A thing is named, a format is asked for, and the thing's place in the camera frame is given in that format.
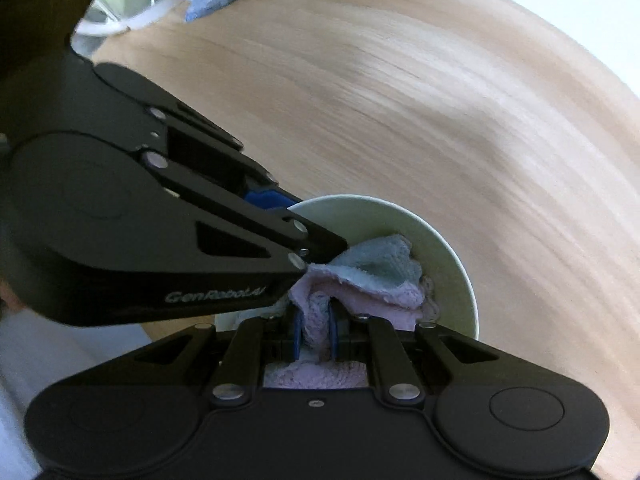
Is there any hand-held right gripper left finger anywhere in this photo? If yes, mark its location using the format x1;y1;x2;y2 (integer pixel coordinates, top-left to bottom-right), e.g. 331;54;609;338
134;309;304;407

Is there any pink and grey cloth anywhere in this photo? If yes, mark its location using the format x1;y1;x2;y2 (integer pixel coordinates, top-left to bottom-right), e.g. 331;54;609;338
262;232;442;391

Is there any pale green bowl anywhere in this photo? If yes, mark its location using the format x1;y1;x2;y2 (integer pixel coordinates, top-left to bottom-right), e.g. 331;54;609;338
215;194;480;342

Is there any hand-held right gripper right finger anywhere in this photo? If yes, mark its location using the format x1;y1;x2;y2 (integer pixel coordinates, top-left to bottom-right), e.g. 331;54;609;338
326;306;502;404

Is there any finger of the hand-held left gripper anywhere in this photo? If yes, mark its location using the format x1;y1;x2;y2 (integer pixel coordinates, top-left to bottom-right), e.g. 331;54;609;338
139;148;349;277
96;61;302;210

